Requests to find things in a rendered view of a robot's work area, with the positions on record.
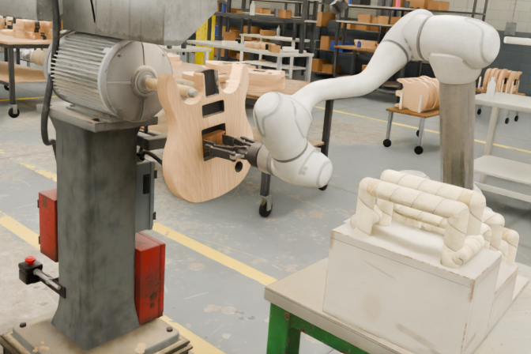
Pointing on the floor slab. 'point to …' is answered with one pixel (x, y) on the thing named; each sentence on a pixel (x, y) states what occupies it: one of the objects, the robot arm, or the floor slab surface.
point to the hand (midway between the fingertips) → (215, 141)
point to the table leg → (281, 333)
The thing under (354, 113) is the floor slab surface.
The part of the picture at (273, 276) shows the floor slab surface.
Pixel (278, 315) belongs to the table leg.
